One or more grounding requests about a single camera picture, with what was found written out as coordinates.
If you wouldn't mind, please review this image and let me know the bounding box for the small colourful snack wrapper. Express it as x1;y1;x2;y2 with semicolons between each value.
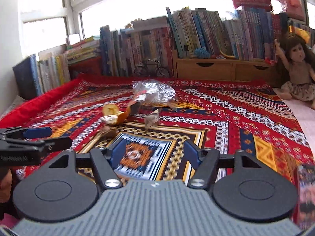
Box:
127;90;147;116

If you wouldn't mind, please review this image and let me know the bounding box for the wooden drawer shelf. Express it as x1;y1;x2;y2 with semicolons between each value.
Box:
172;50;280;87

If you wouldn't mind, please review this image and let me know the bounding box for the stack of flat books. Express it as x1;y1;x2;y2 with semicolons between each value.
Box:
65;36;101;65

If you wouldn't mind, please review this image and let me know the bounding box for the clear plastic bag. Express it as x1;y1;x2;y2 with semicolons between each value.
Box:
133;79;178;109

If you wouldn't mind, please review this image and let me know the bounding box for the left row of upright books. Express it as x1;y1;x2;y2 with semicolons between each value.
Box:
12;54;70;100

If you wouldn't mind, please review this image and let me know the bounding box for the red crate under books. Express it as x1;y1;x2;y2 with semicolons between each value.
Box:
68;56;102;80

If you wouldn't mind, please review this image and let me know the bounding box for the blue yarn ball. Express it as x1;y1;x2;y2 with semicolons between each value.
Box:
194;47;211;59

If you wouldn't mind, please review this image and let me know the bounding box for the right row of upright books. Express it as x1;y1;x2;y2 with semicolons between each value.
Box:
166;6;288;64

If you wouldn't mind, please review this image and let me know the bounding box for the red patterned table cloth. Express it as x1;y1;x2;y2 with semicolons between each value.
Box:
1;75;314;182

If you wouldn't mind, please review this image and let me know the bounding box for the miniature black bicycle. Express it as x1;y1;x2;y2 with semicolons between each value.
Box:
133;58;170;78

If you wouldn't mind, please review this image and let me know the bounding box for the person left hand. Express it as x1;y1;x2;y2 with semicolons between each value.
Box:
0;169;12;203

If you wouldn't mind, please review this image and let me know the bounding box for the middle row of upright books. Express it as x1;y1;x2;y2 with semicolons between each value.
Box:
100;16;173;77

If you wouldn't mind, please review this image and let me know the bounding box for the brown haired doll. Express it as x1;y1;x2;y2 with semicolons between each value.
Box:
274;34;314;109

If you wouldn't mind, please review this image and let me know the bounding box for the row of upright books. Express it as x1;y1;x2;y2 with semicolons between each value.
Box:
12;54;70;100
100;16;173;77
166;6;288;64

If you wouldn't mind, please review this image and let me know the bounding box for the dark red book cover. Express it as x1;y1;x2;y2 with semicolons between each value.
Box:
297;164;315;230

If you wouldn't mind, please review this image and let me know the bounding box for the small crumpled foil wrapper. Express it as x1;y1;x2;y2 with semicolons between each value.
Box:
143;107;161;129

